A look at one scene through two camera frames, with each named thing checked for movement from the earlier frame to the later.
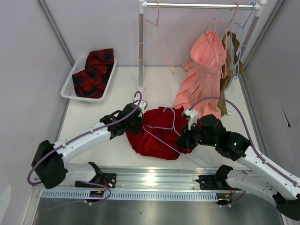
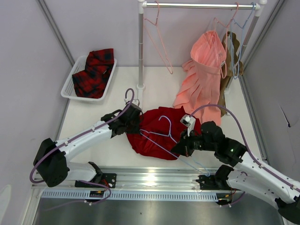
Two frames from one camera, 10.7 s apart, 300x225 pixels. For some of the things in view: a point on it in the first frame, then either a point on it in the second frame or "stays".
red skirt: [157, 138] stays
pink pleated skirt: [199, 89] stays
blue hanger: [173, 127] -> [171, 136]
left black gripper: [139, 119] stays
